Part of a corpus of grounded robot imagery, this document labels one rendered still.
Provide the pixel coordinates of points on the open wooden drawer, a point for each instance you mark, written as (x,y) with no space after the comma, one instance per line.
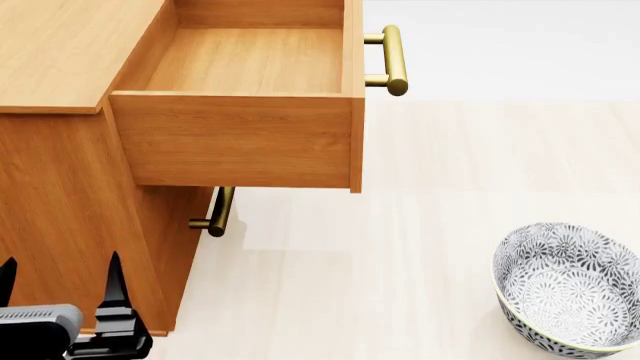
(240,138)

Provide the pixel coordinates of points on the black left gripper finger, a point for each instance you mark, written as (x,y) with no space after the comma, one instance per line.
(7,275)
(116,281)

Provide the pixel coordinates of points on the wooden cabinet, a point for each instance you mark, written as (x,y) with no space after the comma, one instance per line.
(60,180)

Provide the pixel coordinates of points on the black white patterned bowl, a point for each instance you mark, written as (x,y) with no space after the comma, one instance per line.
(565,292)

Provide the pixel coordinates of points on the grey gripper camera box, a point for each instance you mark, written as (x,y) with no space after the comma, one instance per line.
(37,330)

